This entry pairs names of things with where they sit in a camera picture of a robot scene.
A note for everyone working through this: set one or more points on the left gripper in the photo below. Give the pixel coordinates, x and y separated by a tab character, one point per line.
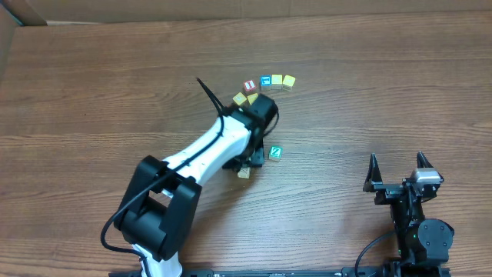
257	160

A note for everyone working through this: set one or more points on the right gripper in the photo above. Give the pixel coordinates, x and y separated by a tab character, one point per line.
386	190

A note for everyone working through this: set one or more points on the white natural wood block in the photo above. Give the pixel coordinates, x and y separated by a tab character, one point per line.
244	173

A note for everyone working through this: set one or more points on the green letter Z block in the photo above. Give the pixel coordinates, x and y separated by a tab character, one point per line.
275	153

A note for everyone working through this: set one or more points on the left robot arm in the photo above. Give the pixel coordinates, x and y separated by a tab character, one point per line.
158	207

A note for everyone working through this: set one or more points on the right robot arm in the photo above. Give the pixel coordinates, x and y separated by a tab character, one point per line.
423	244

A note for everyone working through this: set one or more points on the yellow block centre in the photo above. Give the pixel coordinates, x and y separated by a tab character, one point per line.
252	97

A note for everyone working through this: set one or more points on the yellow block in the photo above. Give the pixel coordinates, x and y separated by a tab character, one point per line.
252	97
288	82
276	82
240	99

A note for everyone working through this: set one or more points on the yellow block left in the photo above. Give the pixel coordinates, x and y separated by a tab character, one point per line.
240	99

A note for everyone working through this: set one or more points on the red letter I block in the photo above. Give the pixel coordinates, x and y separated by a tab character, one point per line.
250	87

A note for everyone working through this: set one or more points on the blue picture block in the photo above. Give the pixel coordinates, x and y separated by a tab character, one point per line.
265	82

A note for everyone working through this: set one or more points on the yellow block middle top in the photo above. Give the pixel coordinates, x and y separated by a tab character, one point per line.
276	82

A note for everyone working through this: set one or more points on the yellow block far right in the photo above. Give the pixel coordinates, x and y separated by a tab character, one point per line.
288	82

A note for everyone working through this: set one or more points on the cardboard box corner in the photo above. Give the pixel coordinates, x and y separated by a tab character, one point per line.
15	14

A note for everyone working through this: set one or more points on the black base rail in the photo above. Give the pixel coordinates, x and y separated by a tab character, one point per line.
370	271

